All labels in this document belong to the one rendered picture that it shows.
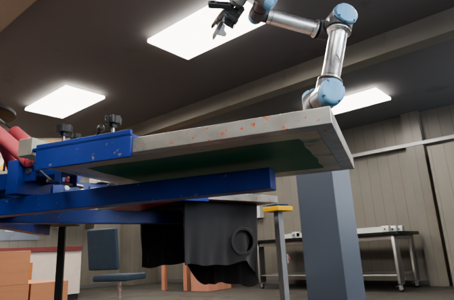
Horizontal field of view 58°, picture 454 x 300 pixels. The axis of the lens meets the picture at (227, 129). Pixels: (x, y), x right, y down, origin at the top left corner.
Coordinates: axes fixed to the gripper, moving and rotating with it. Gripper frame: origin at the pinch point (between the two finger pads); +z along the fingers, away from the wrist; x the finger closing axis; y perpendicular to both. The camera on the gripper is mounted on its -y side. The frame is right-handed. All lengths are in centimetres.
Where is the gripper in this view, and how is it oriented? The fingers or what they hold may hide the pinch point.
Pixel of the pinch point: (211, 33)
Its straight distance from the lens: 213.7
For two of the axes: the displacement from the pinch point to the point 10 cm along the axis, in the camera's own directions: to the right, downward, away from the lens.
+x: -0.7, -5.8, 8.1
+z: -5.5, 7.0, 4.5
